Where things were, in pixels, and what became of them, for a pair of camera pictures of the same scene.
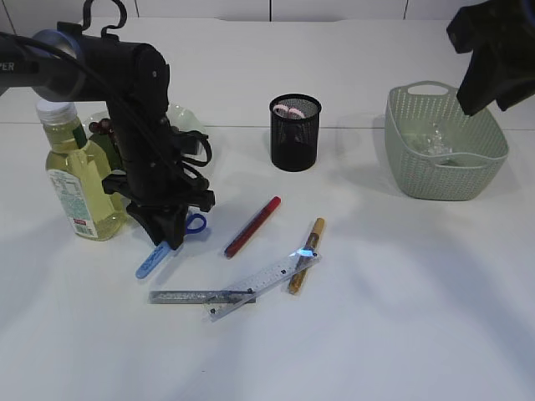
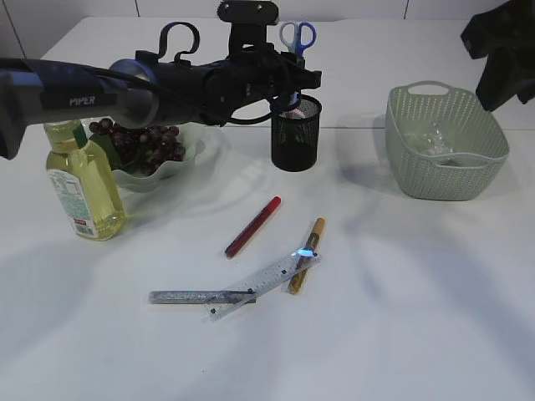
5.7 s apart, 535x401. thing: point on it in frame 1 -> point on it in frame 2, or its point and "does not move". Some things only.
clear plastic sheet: x=436 y=142 does not move
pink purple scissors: x=285 y=111 does not move
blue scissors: x=165 y=247 -> x=297 y=36
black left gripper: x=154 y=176 -> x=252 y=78
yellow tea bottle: x=76 y=168 does not move
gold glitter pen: x=306 y=257 does not move
